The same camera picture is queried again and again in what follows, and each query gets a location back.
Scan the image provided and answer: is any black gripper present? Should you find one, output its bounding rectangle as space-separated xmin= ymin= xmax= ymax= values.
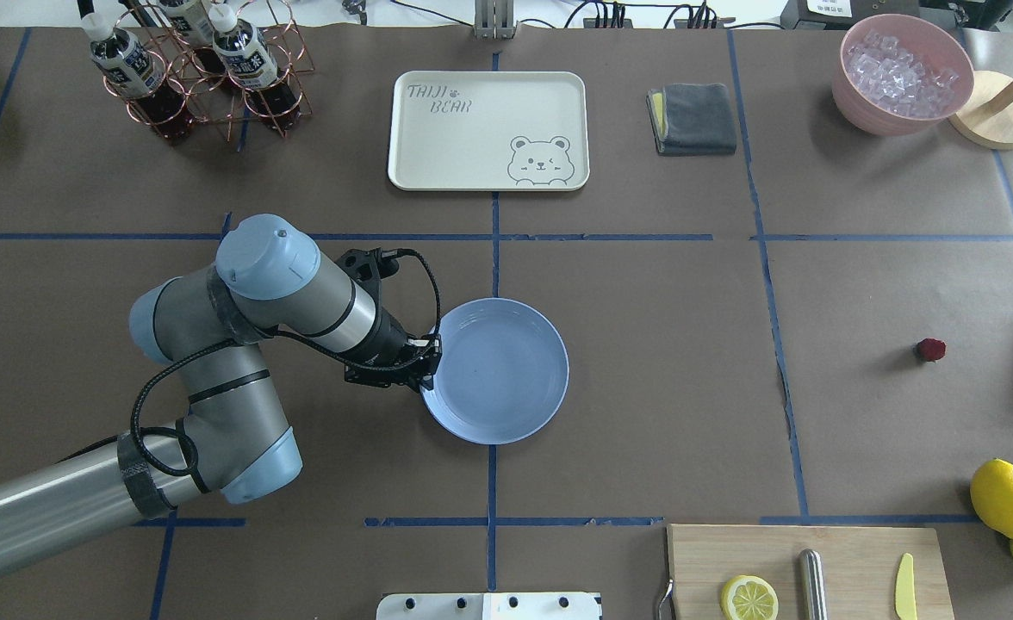
xmin=344 ymin=319 xmax=441 ymax=391

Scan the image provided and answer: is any blue plate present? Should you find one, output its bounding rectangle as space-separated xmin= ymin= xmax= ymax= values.
xmin=421 ymin=298 xmax=569 ymax=446

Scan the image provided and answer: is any red strawberry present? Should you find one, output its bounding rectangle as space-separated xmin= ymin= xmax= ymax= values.
xmin=913 ymin=338 xmax=948 ymax=363

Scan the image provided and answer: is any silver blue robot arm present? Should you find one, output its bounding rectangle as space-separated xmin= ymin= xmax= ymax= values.
xmin=0 ymin=214 xmax=443 ymax=578

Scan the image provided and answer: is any cream bear tray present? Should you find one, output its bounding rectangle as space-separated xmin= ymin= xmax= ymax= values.
xmin=388 ymin=71 xmax=590 ymax=192

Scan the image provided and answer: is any grey folded cloth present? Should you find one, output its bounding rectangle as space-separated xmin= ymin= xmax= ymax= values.
xmin=647 ymin=83 xmax=737 ymax=156

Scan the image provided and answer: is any dark drink bottle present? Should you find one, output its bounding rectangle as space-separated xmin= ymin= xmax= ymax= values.
xmin=80 ymin=12 xmax=193 ymax=144
xmin=156 ymin=1 xmax=227 ymax=81
xmin=208 ymin=3 xmax=301 ymax=133

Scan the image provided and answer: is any lemon half slice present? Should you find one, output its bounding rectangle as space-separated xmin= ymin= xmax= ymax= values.
xmin=719 ymin=574 xmax=780 ymax=620

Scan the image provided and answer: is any wooden cutting board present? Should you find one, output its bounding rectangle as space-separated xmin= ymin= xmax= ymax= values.
xmin=667 ymin=524 xmax=955 ymax=619

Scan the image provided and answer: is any yellow plastic knife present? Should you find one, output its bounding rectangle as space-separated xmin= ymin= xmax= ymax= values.
xmin=893 ymin=552 xmax=917 ymax=620

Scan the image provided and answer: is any pink bowl with ice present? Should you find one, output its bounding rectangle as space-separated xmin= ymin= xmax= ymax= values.
xmin=832 ymin=13 xmax=975 ymax=136

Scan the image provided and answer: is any yellow lemon upper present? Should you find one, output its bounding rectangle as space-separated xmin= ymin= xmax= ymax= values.
xmin=970 ymin=458 xmax=1013 ymax=539

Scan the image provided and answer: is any wooden round stand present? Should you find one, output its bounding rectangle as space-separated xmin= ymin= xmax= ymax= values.
xmin=950 ymin=71 xmax=1013 ymax=150

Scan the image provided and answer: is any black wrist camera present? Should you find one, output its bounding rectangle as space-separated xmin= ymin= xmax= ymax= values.
xmin=336 ymin=248 xmax=400 ymax=285

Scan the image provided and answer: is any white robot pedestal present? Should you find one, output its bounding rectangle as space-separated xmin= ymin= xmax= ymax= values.
xmin=376 ymin=590 xmax=604 ymax=619

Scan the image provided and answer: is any black camera cable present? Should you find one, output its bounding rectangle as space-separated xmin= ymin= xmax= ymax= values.
xmin=130 ymin=250 xmax=443 ymax=477

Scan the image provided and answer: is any copper wire bottle rack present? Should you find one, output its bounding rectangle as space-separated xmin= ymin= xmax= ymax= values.
xmin=78 ymin=1 xmax=316 ymax=146

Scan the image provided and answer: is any knife with metal handle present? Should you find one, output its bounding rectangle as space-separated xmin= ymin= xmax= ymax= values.
xmin=799 ymin=549 xmax=829 ymax=619

